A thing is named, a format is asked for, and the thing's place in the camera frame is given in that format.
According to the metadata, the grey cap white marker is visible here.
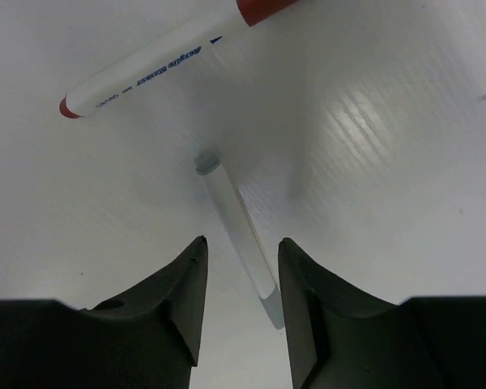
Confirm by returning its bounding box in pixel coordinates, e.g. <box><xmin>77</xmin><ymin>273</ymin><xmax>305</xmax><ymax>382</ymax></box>
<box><xmin>194</xmin><ymin>152</ymin><xmax>284</xmax><ymax>330</ymax></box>

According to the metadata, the dark red cap marker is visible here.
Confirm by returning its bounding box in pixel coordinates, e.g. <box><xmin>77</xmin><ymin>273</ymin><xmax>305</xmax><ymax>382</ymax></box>
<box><xmin>59</xmin><ymin>0</ymin><xmax>294</xmax><ymax>119</ymax></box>

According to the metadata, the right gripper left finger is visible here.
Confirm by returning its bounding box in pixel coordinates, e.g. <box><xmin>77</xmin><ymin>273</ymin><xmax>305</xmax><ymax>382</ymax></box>
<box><xmin>0</xmin><ymin>236</ymin><xmax>208</xmax><ymax>388</ymax></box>

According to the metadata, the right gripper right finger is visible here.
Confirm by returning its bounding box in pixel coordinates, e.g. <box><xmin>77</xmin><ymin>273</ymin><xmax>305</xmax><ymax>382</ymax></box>
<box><xmin>278</xmin><ymin>238</ymin><xmax>486</xmax><ymax>388</ymax></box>

